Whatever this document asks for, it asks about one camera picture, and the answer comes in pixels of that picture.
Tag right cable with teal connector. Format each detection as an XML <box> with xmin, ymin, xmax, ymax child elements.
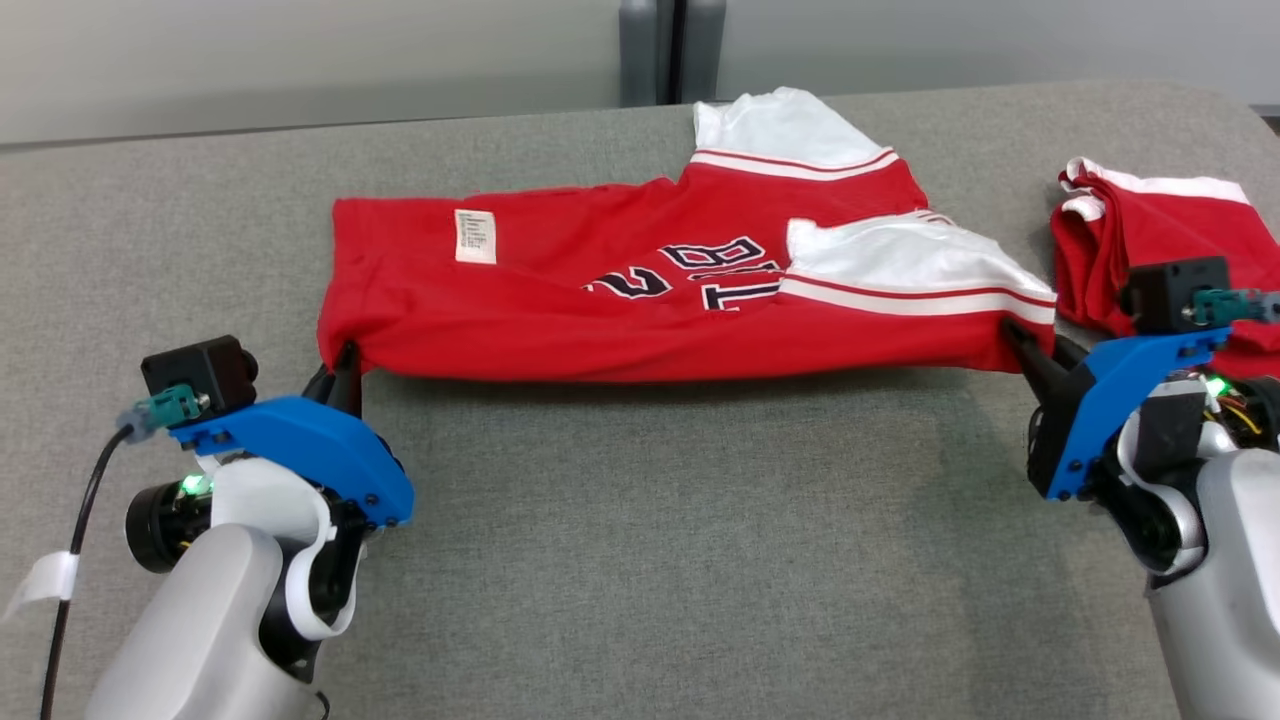
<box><xmin>1191</xmin><ymin>287</ymin><xmax>1280</xmax><ymax>327</ymax></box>

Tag grey partition post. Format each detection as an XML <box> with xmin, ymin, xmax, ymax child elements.
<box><xmin>617</xmin><ymin>0</ymin><xmax>728</xmax><ymax>108</ymax></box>

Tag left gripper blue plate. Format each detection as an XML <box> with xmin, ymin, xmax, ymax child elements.
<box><xmin>168</xmin><ymin>341</ymin><xmax>415</xmax><ymax>529</ymax></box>

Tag white tape strip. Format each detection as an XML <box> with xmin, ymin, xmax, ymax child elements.
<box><xmin>3</xmin><ymin>551</ymin><xmax>80</xmax><ymax>623</ymax></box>

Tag left cable with teal connector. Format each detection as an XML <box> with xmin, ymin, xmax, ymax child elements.
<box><xmin>38</xmin><ymin>384</ymin><xmax>207</xmax><ymax>720</ymax></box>

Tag red shorts with white waistband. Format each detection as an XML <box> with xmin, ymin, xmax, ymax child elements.
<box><xmin>1049</xmin><ymin>156</ymin><xmax>1280</xmax><ymax>380</ymax></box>

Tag red white numbered jersey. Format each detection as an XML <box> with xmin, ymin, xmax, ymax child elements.
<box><xmin>317</xmin><ymin>86</ymin><xmax>1059</xmax><ymax>385</ymax></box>

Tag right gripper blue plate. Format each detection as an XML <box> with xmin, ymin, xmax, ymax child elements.
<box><xmin>1002</xmin><ymin>319</ymin><xmax>1234</xmax><ymax>502</ymax></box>

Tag cable with teal connector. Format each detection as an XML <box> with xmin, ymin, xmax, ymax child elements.
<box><xmin>1191</xmin><ymin>287</ymin><xmax>1280</xmax><ymax>327</ymax></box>
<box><xmin>38</xmin><ymin>384</ymin><xmax>207</xmax><ymax>720</ymax></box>

